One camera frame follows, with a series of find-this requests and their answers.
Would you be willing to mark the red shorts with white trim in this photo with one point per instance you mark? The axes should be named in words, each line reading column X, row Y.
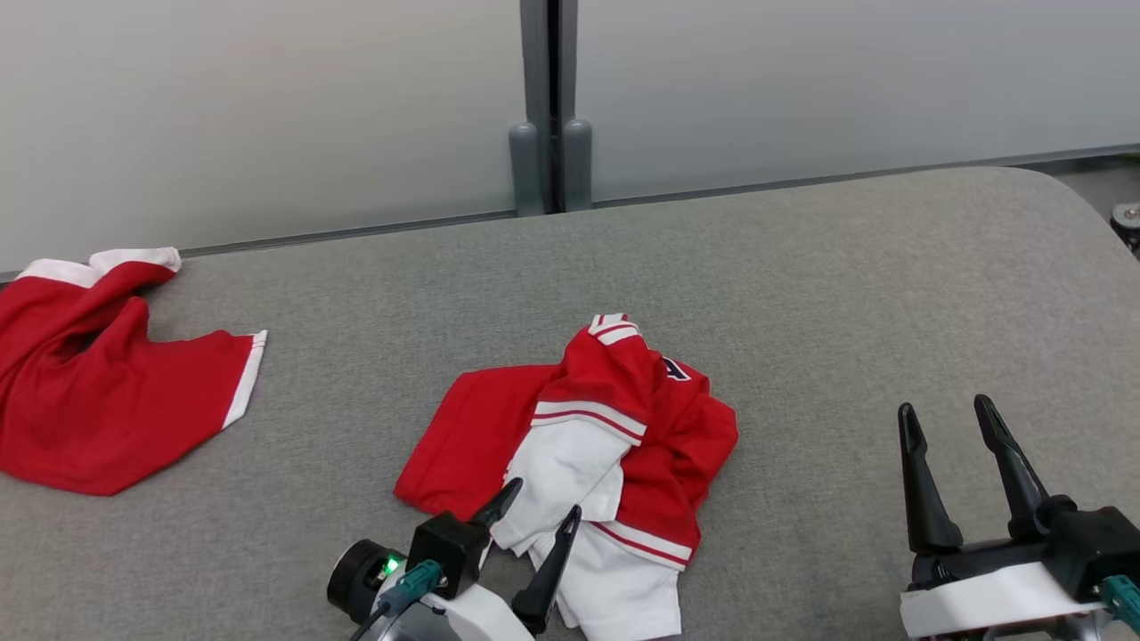
column 89, row 401

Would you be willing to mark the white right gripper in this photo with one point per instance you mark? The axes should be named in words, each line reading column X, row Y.
column 980, row 596

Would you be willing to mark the grey cylindrical post bumper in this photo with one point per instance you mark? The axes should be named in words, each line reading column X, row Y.
column 525, row 169
column 577, row 165

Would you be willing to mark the caster wheel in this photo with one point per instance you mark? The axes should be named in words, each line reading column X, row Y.
column 1127, row 227

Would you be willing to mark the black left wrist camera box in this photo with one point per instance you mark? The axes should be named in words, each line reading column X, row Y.
column 445, row 547

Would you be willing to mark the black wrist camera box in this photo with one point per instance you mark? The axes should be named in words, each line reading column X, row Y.
column 1095, row 543
column 445, row 547

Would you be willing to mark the grey partition post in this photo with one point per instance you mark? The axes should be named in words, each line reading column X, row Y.
column 534, row 53

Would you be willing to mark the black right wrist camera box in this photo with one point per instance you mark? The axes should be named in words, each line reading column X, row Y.
column 1095, row 543

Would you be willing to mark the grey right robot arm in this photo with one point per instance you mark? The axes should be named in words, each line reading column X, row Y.
column 1085, row 630

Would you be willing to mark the grey partition base rail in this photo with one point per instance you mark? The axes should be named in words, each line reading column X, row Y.
column 1069, row 157
column 356, row 231

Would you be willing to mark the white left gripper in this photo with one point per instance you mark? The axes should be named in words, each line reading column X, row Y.
column 481, row 614

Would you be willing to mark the red and white jersey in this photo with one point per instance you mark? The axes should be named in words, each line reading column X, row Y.
column 677, row 445

